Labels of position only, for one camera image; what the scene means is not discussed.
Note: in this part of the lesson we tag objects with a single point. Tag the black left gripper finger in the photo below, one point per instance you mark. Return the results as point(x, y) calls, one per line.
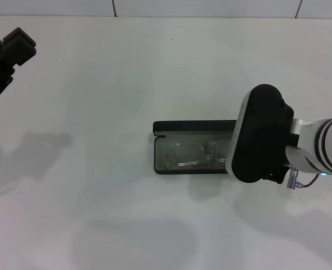
point(24, 57)
point(18, 39)

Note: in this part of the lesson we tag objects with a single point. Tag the black glasses case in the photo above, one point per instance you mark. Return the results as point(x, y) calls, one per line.
point(194, 125)

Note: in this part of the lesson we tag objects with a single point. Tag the clear plastic glasses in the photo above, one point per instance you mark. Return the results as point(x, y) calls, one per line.
point(188, 146)

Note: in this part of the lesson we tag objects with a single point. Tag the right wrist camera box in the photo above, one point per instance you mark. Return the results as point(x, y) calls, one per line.
point(259, 132)

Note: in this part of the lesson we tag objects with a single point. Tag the right wrist camera mount bracket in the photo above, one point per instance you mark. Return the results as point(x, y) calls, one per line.
point(304, 126)

